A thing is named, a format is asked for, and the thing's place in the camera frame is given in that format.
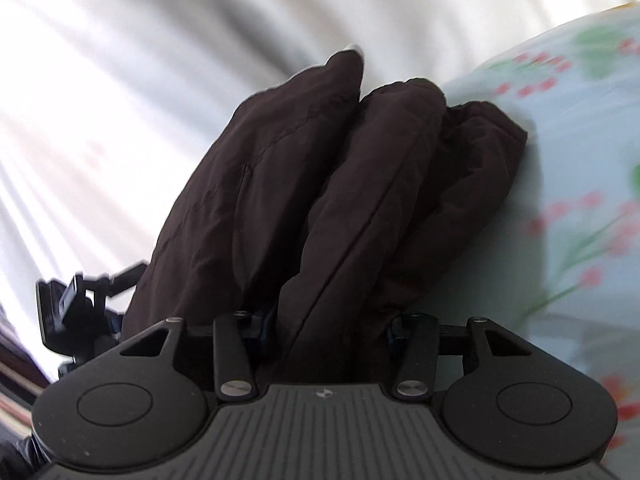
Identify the striped cloth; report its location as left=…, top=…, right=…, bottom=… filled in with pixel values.
left=0, top=305, right=53, bottom=441

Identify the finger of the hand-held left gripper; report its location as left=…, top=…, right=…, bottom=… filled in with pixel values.
left=107, top=261, right=149, bottom=303

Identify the white curtain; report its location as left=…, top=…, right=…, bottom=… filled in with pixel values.
left=0, top=0, right=640, bottom=391

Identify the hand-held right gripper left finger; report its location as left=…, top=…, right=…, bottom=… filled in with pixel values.
left=119, top=307, right=276, bottom=402

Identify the dark brown jacket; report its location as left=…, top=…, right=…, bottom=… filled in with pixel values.
left=120, top=50, right=530, bottom=391

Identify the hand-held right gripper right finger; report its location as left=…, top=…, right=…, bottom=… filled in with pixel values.
left=387, top=311, right=532, bottom=402

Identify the floral bed sheet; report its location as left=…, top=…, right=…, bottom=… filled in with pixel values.
left=440, top=2, right=640, bottom=461

